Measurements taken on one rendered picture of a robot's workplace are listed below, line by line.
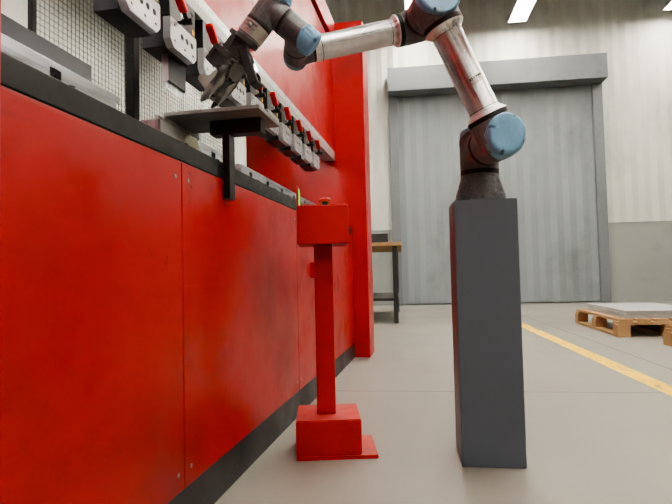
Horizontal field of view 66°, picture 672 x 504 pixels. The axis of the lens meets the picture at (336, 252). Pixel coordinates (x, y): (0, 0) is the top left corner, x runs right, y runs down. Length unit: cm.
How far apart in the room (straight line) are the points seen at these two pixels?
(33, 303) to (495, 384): 121
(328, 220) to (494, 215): 49
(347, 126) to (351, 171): 31
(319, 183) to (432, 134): 589
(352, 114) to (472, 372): 244
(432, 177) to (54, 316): 855
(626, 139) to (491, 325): 857
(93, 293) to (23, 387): 19
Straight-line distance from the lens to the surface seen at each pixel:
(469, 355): 159
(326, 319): 169
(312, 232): 162
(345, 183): 359
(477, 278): 158
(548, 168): 953
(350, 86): 375
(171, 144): 122
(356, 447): 170
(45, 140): 90
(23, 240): 84
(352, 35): 167
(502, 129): 152
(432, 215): 910
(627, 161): 996
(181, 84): 163
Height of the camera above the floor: 57
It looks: 2 degrees up
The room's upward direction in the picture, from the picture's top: 1 degrees counter-clockwise
